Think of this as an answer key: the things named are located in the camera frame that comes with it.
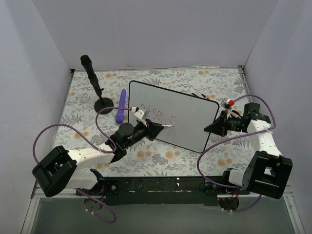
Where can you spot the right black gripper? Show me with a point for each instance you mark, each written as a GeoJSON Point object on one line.
{"type": "Point", "coordinates": [224, 124]}

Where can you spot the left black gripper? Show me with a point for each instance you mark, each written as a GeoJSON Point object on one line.
{"type": "Point", "coordinates": [149, 129]}

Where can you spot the white whiteboard black frame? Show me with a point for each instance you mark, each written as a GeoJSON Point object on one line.
{"type": "Point", "coordinates": [188, 114]}

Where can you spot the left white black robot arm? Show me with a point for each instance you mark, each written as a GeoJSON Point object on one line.
{"type": "Point", "coordinates": [67, 169]}

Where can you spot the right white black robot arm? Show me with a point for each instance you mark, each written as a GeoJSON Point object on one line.
{"type": "Point", "coordinates": [268, 171]}

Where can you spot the purple microphone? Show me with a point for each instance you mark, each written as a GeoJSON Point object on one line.
{"type": "Point", "coordinates": [119, 118]}

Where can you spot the black round microphone stand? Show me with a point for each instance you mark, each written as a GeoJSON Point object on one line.
{"type": "Point", "coordinates": [103, 105]}

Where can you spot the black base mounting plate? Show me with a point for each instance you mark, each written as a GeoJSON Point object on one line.
{"type": "Point", "coordinates": [158, 190]}

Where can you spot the black microphone on stand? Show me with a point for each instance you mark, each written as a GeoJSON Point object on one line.
{"type": "Point", "coordinates": [87, 65]}

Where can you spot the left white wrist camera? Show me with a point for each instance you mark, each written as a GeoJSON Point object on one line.
{"type": "Point", "coordinates": [139, 113]}

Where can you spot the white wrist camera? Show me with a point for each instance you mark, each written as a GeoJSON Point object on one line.
{"type": "Point", "coordinates": [139, 113]}
{"type": "Point", "coordinates": [227, 104]}

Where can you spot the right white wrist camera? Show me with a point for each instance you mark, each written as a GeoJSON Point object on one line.
{"type": "Point", "coordinates": [227, 104]}

